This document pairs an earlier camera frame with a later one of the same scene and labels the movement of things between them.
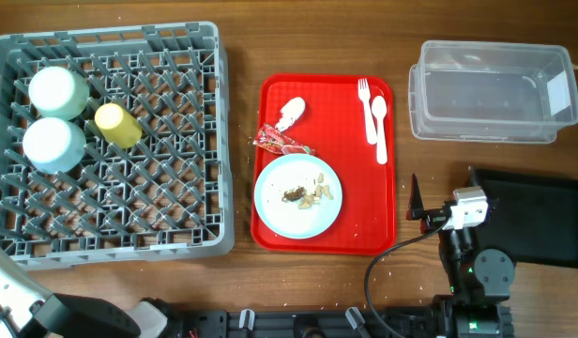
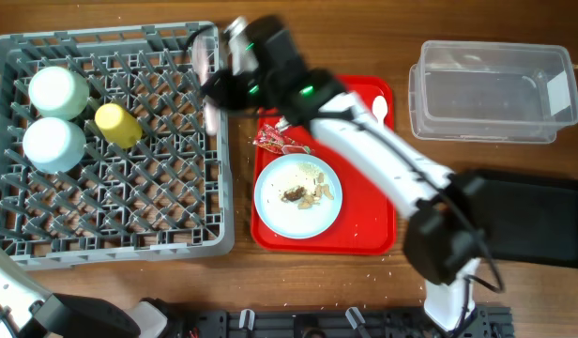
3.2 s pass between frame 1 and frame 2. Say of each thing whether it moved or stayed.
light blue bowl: stayed
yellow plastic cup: stayed
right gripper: moved
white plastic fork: moved
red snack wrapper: stayed
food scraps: moved
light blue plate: stayed
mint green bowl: stayed
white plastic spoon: stayed
